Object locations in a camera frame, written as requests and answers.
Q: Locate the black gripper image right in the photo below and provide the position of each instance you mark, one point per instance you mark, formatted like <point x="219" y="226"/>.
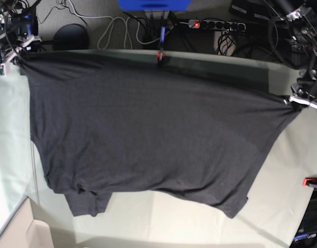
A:
<point x="305" y="87"/>

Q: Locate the dark grey t-shirt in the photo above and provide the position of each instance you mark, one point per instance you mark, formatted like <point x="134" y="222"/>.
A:
<point x="103" y="126"/>

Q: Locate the robot arm image left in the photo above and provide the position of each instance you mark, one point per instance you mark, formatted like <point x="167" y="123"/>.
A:
<point x="18" y="22"/>

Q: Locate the light green table cloth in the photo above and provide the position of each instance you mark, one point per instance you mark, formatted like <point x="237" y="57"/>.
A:
<point x="276" y="202"/>

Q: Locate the right red black clamp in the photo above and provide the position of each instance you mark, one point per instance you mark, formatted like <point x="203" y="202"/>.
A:
<point x="310" y="182"/>

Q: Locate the red black clamp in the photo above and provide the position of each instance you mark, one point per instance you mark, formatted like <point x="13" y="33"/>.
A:
<point x="160" y="53"/>
<point x="30" y="26"/>
<point x="310" y="182"/>

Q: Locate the black power strip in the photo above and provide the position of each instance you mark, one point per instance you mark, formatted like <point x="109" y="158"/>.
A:
<point x="217" y="25"/>

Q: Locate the middle red black clamp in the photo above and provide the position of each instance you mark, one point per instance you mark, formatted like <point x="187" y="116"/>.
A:
<point x="160" y="53"/>

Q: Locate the blue box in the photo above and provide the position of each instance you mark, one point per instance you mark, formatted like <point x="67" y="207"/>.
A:
<point x="136" y="5"/>

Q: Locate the black round stool seat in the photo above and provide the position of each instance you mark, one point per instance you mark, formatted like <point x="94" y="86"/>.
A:
<point x="71" y="37"/>

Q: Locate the left red black clamp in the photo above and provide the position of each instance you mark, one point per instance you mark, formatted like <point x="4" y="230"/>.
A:
<point x="30" y="26"/>

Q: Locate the beige plastic bin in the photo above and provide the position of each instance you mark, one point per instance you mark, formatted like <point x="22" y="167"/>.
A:
<point x="23" y="230"/>

